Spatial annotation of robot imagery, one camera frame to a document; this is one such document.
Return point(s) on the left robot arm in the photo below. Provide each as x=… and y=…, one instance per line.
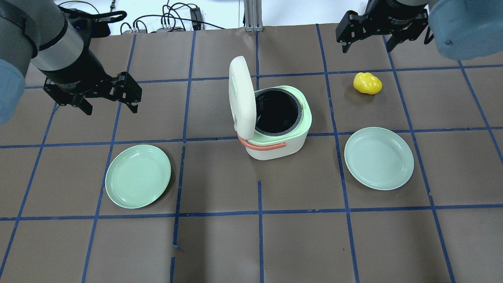
x=56, y=41

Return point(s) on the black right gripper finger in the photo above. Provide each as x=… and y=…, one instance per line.
x=346, y=46
x=393, y=41

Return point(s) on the yellow lemon toy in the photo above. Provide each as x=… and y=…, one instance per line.
x=367, y=83

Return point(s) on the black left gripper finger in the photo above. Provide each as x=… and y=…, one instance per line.
x=85, y=106
x=133, y=107

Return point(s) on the aluminium frame post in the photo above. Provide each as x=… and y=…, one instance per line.
x=253, y=16

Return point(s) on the green plate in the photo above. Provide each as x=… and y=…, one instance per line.
x=138, y=176
x=379, y=158

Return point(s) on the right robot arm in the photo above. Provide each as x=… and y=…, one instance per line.
x=461, y=29

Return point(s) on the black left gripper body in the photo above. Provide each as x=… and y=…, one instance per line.
x=79, y=71

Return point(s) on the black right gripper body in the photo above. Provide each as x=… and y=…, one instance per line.
x=401, y=15

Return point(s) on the white rice cooker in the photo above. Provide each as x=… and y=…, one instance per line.
x=270, y=123

